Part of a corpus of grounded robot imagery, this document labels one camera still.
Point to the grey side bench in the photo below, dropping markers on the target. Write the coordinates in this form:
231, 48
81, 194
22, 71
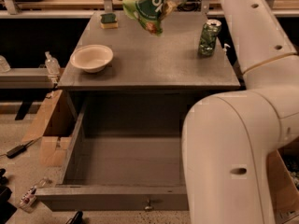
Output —
26, 85

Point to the white bowl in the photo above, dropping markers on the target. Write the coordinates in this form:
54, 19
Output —
92, 58

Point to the white pump dispenser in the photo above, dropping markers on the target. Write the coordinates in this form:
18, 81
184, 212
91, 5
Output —
226, 47

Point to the clear plastic bottle floor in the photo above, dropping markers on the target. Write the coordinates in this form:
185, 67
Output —
29, 197

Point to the cardboard box right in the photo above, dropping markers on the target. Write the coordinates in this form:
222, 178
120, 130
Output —
283, 189

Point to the green soda can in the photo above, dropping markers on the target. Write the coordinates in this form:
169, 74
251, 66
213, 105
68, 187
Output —
208, 38

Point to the metal drawer knob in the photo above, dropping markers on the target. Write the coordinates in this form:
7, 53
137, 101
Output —
148, 207

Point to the black power adapter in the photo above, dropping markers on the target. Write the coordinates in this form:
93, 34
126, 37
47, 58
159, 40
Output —
16, 151

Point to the cardboard box left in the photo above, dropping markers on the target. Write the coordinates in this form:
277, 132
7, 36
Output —
53, 125

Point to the green rice chip bag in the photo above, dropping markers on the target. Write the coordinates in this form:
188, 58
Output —
149, 13

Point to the grey open drawer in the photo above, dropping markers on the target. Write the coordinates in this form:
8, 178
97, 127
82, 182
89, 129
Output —
125, 150

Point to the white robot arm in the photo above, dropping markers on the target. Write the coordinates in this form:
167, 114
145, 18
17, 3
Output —
227, 137

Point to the green yellow sponge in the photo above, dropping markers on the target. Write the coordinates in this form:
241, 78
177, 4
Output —
108, 21

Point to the grey cabinet counter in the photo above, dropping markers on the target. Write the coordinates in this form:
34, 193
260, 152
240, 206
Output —
145, 63

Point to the clear sanitizer bottle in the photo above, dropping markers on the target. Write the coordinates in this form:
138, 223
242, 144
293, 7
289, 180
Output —
52, 64

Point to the cardboard box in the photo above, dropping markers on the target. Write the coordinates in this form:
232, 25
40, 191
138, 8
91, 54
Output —
53, 125
283, 189

